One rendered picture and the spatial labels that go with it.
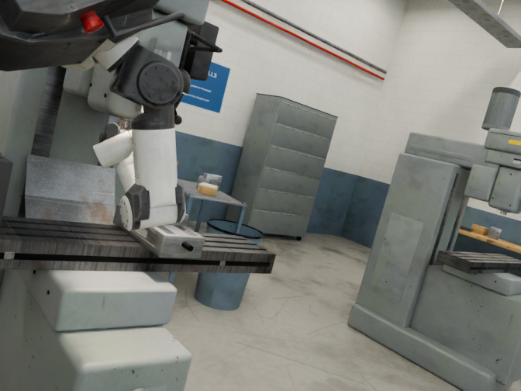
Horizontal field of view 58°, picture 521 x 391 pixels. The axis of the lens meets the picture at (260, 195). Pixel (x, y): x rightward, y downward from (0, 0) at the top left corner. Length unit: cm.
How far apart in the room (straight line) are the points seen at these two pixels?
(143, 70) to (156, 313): 78
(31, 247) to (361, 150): 796
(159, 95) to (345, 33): 744
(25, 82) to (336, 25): 676
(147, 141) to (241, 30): 595
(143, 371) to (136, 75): 74
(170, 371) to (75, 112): 99
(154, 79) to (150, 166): 18
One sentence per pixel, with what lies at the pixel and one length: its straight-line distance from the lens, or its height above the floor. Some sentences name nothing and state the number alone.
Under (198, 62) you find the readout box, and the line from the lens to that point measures 184.
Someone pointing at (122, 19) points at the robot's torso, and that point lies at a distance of 96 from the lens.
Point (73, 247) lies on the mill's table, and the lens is 142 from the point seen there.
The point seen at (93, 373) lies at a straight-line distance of 124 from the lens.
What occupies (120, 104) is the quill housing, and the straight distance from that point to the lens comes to 140.
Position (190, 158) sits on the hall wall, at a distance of 657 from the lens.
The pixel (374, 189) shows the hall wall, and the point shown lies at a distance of 874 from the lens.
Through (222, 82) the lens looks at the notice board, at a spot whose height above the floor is 200.
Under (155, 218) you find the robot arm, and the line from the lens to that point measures 105.
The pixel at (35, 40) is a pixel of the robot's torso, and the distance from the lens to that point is 86.
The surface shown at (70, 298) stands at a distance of 132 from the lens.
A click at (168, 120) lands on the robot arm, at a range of 99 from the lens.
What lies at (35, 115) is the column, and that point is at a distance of 181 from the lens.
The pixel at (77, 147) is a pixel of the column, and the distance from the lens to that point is 186.
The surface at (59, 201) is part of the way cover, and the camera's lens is 180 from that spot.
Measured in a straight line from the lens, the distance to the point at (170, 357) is 133.
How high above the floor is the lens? 135
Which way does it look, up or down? 6 degrees down
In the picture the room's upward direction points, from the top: 15 degrees clockwise
